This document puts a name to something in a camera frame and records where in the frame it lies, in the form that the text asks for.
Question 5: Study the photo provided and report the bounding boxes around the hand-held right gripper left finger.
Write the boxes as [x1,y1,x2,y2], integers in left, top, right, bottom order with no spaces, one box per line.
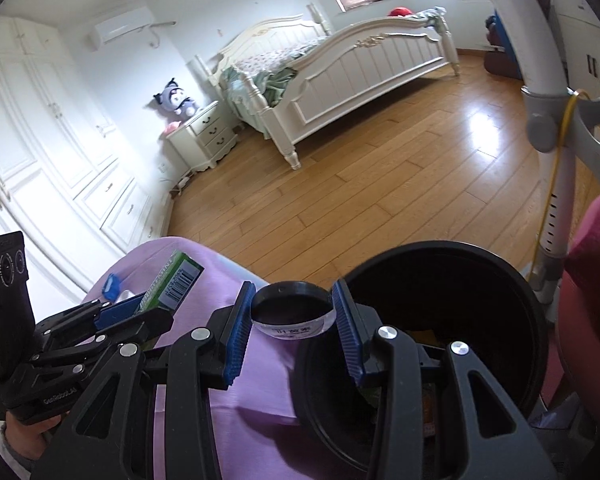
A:
[37,280,258,480]

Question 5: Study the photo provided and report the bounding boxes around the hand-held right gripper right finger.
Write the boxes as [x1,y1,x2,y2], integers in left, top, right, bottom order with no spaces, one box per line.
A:
[332,279,561,480]

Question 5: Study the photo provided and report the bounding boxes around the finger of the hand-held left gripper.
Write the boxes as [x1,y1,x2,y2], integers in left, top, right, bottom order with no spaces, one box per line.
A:
[35,295,149,337]
[29,309,177,364]

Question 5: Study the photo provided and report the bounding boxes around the black round container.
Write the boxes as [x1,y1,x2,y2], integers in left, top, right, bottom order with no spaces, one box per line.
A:
[250,282,339,342]

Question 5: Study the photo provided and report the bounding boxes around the green cardboard box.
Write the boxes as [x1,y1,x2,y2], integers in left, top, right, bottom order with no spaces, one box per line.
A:
[131,251,204,317]

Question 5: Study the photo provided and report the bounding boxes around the black trash bin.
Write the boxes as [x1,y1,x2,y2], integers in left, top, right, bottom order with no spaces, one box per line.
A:
[289,241,552,477]

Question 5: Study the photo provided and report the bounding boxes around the person's left forearm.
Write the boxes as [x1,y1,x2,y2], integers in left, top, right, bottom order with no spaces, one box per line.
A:
[0,419,37,478]

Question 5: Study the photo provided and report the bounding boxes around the person's left hand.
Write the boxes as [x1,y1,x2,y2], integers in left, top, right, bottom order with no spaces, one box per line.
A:
[2,405,71,462]

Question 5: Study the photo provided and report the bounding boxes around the small blue plastic piece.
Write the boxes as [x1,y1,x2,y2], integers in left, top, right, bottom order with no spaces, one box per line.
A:
[102,273,122,302]

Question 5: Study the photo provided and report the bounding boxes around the purple cloth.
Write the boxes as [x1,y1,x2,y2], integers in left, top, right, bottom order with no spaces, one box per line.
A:
[80,237,378,480]

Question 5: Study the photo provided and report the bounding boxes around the white wardrobe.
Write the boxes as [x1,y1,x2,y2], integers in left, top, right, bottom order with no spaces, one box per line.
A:
[0,14,172,307]

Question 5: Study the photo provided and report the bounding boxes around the white nightstand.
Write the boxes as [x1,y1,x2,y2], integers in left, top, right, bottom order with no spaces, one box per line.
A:
[164,100,239,172]

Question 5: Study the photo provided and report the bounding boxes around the purple plush toy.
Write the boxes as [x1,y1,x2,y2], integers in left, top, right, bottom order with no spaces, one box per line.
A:
[152,77,201,122]

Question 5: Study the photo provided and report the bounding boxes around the green blanket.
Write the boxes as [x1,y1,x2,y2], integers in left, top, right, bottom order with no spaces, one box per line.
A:
[251,66,299,109]

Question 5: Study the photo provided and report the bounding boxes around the dark pink cushion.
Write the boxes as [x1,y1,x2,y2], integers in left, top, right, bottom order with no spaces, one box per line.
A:
[564,194,600,353]

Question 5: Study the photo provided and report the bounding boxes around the white bed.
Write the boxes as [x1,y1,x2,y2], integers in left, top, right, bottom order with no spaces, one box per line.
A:
[207,6,462,172]

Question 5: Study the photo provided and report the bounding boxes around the white air conditioner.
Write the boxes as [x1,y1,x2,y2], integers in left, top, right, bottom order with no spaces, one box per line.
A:
[88,7,157,52]

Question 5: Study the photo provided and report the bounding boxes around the white dresser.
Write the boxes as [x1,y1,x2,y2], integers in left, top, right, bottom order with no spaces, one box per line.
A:
[529,0,600,128]

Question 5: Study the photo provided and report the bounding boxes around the yellow cable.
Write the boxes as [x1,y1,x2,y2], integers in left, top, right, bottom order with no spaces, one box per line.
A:
[529,89,592,283]

